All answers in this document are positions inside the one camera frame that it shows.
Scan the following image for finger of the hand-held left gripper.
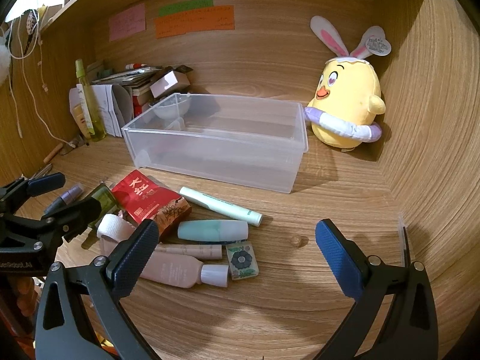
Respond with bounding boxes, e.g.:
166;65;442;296
0;172;66;214
40;197;103;243

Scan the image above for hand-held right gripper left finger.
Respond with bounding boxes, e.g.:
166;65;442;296
34;218;162;360

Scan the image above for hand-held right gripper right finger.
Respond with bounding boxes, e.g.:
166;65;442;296
314;218;439;360

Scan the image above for dark green bottle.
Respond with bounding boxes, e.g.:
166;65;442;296
87;182;121;230

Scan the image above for red tea packet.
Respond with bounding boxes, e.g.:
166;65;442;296
111;170;192;241

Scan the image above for light blue bar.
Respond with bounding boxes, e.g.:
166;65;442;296
177;219;250;243

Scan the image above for slim mint green tube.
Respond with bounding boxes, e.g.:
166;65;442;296
179;187;263;227

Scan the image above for clear plastic storage bin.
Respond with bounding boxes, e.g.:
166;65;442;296
121;93;309;195

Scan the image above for person's left hand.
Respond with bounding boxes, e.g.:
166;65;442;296
11;277;41;319

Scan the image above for small metal tool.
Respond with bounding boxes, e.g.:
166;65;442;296
29;163;53;181

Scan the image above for wooden stick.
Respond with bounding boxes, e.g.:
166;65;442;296
43;143;65;164

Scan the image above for pink bottle with white cap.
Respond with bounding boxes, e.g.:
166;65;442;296
139;250;230;290

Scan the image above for slim pink tube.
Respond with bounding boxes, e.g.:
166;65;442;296
154;243;224;260

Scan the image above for beige tube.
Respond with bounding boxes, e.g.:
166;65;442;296
71;103;91;138

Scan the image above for yellow-green spray bottle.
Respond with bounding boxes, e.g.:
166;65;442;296
74;59;107;142

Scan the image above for floral printed tile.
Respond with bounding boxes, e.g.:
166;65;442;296
226;242;260;281

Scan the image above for white folded papers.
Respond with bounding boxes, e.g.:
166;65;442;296
68;83;131;137

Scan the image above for red book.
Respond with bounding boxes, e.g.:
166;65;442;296
130;95;151;119

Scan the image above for teal green box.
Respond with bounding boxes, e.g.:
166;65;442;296
87;61;114;82

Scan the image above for pile of leaflets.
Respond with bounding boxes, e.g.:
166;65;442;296
92;65;163;86

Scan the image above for white bowl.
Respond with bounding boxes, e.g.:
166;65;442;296
149;95;190;120

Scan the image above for pale pink box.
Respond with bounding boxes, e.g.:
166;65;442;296
150;70;189;98

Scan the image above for yellow chick plush toy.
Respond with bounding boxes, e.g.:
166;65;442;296
304;16;392;152

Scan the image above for pink paper note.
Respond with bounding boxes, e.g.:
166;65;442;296
109;3;146;42

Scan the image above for orange paper note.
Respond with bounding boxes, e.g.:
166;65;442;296
154;5;236;39

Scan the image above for green paper note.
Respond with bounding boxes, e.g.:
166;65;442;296
158;0;214;17

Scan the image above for white cord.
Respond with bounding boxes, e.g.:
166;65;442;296
7;7;77;148

